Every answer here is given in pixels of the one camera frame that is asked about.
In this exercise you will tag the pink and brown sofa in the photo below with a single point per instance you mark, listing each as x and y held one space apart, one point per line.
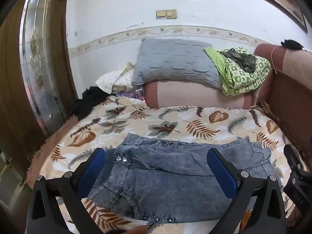
287 90

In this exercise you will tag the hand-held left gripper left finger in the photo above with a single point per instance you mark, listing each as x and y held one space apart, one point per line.
93 166

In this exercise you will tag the grey quilted pillow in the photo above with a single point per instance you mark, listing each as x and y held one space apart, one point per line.
170 61

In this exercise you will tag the small black item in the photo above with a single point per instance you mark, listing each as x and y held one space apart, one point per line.
291 44

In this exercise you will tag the wooden door with glass panel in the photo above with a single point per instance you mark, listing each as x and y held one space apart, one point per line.
12 78

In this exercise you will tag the beige light switch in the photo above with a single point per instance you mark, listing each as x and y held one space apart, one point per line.
160 14
171 14

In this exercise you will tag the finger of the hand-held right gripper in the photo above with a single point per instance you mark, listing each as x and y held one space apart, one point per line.
292 157

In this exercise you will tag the green patterned blanket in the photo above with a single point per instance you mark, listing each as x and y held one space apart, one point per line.
234 80

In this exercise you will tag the leaf print blanket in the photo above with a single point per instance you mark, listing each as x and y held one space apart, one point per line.
170 117

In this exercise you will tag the purple colourful packet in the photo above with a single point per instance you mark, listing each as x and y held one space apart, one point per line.
131 93

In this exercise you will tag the dark olive cloth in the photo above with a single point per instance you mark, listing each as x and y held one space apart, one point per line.
240 59

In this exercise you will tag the black cloth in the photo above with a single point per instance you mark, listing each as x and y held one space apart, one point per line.
85 102

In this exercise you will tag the white lace cloth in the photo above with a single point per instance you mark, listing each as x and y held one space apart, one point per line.
307 50

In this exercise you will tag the blue denim pants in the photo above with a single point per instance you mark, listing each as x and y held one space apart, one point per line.
158 170

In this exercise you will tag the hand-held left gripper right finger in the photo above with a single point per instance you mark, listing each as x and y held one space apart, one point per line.
220 168

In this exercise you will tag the cream patterned pillow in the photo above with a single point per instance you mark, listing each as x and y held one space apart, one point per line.
109 80

